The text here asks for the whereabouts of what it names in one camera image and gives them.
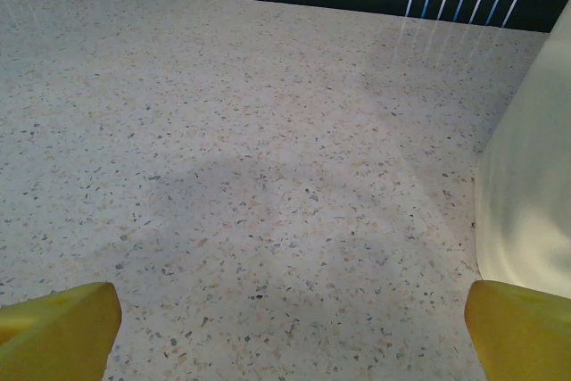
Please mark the cream knife block pink top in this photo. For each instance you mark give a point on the cream knife block pink top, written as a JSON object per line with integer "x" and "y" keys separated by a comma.
{"x": 526, "y": 176}

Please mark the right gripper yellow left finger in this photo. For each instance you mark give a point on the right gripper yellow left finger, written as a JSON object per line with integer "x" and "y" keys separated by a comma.
{"x": 53, "y": 336}

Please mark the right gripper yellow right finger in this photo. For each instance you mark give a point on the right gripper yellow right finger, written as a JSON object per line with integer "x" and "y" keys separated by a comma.
{"x": 522, "y": 336}

